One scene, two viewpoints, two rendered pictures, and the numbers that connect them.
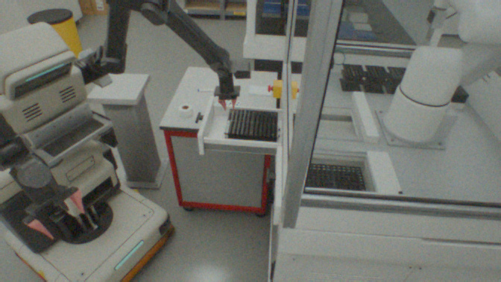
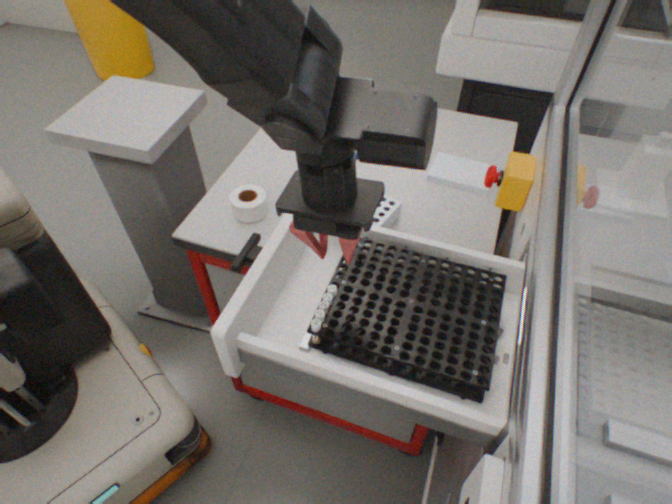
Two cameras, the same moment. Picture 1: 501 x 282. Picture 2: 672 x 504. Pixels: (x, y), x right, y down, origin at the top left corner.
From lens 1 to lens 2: 79 cm
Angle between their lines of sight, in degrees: 15
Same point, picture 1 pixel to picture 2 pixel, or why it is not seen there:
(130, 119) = (147, 192)
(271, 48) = (515, 52)
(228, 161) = not seen: hidden behind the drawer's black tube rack
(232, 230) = (338, 471)
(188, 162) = not seen: hidden behind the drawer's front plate
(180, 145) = (227, 287)
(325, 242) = not seen: outside the picture
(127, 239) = (83, 476)
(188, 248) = (233, 491)
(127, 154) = (152, 259)
